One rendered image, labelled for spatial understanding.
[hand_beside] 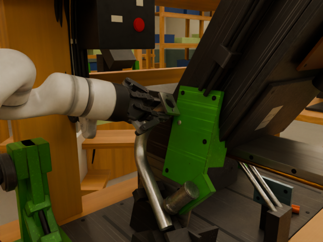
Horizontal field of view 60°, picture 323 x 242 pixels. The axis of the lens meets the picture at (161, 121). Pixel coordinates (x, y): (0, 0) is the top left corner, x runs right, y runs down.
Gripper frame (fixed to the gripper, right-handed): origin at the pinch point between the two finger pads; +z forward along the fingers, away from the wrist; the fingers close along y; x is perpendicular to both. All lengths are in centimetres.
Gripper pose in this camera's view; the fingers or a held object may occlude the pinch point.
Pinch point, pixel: (159, 109)
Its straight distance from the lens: 62.6
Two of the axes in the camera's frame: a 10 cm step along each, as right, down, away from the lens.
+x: -6.1, 5.3, 5.9
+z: 7.3, 0.9, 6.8
